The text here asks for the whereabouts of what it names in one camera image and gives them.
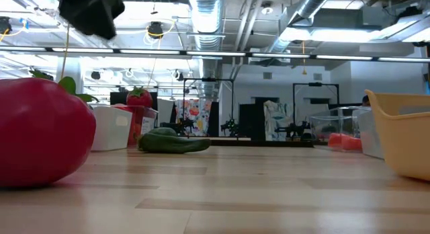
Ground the thin yellow pendant cord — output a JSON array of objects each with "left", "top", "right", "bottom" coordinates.
[{"left": 301, "top": 40, "right": 308, "bottom": 76}]

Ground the long dark green cucumber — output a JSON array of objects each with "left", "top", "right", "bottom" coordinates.
[{"left": 137, "top": 132, "right": 212, "bottom": 154}]

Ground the clear plastic bin with label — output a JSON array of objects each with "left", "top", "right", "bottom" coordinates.
[{"left": 89, "top": 102, "right": 159, "bottom": 147}]

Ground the long ceiling light rail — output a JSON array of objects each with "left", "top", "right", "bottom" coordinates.
[{"left": 0, "top": 45, "right": 430, "bottom": 64}]

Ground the red strawberry with green top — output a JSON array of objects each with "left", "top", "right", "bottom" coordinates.
[{"left": 126, "top": 86, "right": 154, "bottom": 108}]

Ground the colourful floral cloth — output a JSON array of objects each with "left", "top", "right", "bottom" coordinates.
[{"left": 174, "top": 99, "right": 213, "bottom": 137}]

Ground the yellow plastic basket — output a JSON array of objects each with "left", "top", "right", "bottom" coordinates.
[{"left": 364, "top": 89, "right": 430, "bottom": 182}]

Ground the white cloth with blue print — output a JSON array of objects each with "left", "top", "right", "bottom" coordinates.
[{"left": 263, "top": 100, "right": 294, "bottom": 141}]

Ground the yellow hanging cord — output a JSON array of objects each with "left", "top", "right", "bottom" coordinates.
[{"left": 60, "top": 24, "right": 71, "bottom": 79}]

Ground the slanted silver ventilation duct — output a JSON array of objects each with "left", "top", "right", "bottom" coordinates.
[{"left": 267, "top": 0, "right": 337, "bottom": 55}]

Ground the slanted white light fixture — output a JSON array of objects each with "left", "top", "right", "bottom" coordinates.
[{"left": 369, "top": 11, "right": 430, "bottom": 44}]

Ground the wide silver ventilation duct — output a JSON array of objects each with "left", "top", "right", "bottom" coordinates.
[{"left": 186, "top": 0, "right": 226, "bottom": 104}]

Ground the white plastic basket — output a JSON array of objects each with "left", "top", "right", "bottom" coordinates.
[{"left": 89, "top": 104, "right": 134, "bottom": 152}]

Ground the black ceiling-mounted device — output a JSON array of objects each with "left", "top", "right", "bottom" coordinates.
[{"left": 0, "top": 15, "right": 13, "bottom": 35}]

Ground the small black background robot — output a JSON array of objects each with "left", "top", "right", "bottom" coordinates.
[
  {"left": 274, "top": 121, "right": 312, "bottom": 141},
  {"left": 160, "top": 116, "right": 196, "bottom": 137},
  {"left": 220, "top": 116, "right": 240, "bottom": 137}
]

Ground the black ceiling camera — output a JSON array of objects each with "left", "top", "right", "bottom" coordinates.
[{"left": 147, "top": 21, "right": 165, "bottom": 39}]

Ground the dark green avocado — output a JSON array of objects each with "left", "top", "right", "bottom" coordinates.
[{"left": 147, "top": 126, "right": 184, "bottom": 139}]

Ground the black frame stand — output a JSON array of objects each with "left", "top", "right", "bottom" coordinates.
[
  {"left": 182, "top": 77, "right": 235, "bottom": 124},
  {"left": 292, "top": 81, "right": 340, "bottom": 124}
]

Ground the black panel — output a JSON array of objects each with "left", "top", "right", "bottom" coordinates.
[{"left": 238, "top": 102, "right": 266, "bottom": 141}]

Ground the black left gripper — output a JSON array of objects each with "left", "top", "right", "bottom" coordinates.
[{"left": 58, "top": 0, "right": 126, "bottom": 40}]

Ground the bright rectangular ceiling light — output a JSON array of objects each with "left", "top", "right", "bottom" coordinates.
[{"left": 279, "top": 27, "right": 376, "bottom": 44}]

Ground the gray plastic basket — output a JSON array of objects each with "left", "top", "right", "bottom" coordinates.
[{"left": 356, "top": 109, "right": 386, "bottom": 160}]

